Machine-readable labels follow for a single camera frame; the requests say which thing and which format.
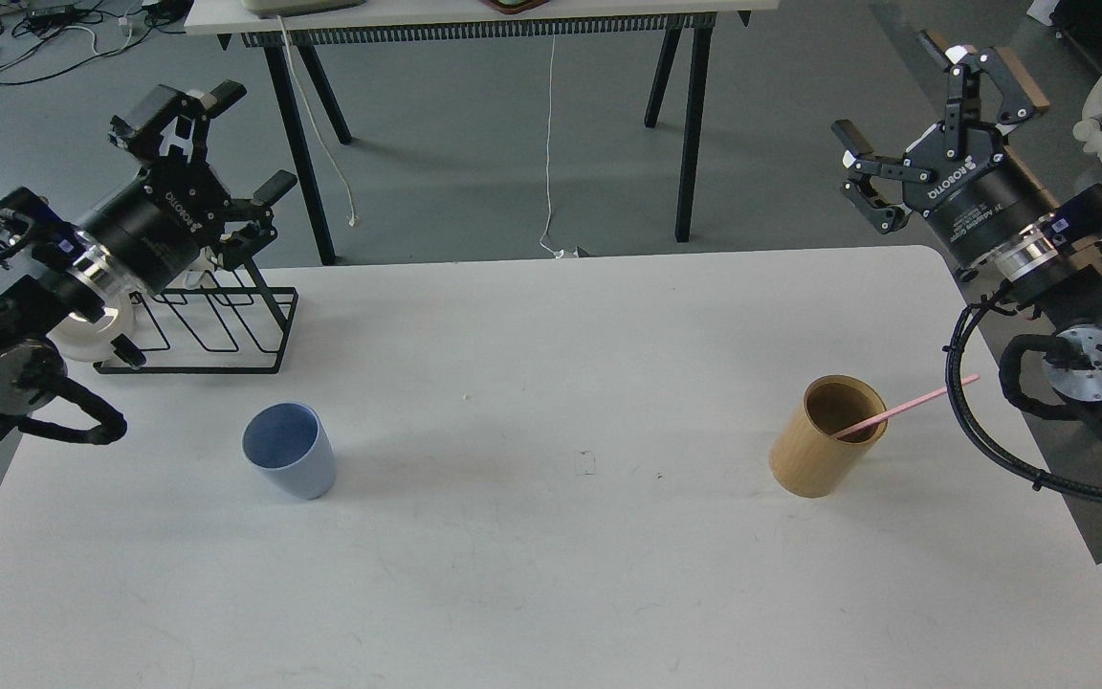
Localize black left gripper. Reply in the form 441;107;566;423
78;80;298;297

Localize pink chopstick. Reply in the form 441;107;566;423
830;387;948;440

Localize floor cables and adapters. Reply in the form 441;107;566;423
0;0;193;97

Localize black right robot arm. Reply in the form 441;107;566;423
832;30;1102;504

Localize blue cup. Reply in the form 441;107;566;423
241;402;338;500

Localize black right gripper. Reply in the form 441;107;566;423
831;31;1059;267

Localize black wire dish rack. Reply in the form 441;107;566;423
93;261;300;375

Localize background table with black legs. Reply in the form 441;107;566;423
185;0;782;266

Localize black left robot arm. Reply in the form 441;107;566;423
0;80;298;446

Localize wooden cylinder holder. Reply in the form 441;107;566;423
768;374;887;499

